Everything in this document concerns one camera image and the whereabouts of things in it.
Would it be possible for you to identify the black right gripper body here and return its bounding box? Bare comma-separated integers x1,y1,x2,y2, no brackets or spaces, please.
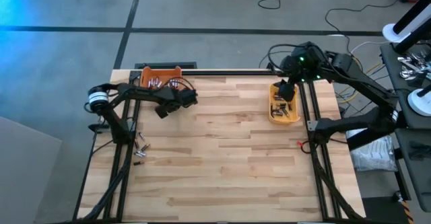
277,53,304,103

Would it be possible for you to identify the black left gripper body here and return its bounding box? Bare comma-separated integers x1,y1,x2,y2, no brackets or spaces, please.
154,87,199,120

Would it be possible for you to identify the yellow plastic bin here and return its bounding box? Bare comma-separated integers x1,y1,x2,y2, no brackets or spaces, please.
268,82,301,126

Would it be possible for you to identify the orange plastic bin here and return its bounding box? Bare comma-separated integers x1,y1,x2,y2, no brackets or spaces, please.
139,66,184,92

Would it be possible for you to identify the black diagonal support pole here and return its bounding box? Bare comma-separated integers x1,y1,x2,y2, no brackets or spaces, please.
346,110,410,151

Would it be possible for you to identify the clear plastic bag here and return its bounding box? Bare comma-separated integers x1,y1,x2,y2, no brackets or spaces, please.
346,128,399,173

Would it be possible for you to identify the silver cutlery piece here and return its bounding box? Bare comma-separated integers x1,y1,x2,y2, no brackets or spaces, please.
399,68,426,81
397,56,418,67

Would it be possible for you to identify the black lamp pole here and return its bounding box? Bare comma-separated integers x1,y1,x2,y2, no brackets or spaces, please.
393,17,431,55

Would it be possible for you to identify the black side table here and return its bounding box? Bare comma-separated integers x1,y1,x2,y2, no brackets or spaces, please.
380,32,431,213

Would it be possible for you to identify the black floor mat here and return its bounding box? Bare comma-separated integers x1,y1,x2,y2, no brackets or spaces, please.
362,196,405,224

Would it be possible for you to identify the yellow black hazard tape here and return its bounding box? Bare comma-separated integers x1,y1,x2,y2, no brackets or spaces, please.
396,190,416,224

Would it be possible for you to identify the grey board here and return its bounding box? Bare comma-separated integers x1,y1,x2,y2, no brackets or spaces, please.
0,116,63,224

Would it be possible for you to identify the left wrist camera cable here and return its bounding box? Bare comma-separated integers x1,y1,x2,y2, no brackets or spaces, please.
160,76,197,93

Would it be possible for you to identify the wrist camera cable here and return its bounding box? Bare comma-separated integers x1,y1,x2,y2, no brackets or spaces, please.
160,76,197,93
267,43,297,74

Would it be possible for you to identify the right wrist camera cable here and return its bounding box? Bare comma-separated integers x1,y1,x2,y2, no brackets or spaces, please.
267,43,297,74

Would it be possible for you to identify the red tipped black wire loop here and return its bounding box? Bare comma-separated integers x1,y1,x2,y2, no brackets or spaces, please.
296,139,313,155

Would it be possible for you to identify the yellow floor cable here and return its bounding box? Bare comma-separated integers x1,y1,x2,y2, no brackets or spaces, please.
336,62,385,104

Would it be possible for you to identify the white floor cable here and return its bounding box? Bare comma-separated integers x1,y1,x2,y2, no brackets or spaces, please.
350,40,390,55

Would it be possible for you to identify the black cable bundle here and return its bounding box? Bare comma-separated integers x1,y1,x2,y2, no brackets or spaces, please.
81,163,131,221
314,165,364,221

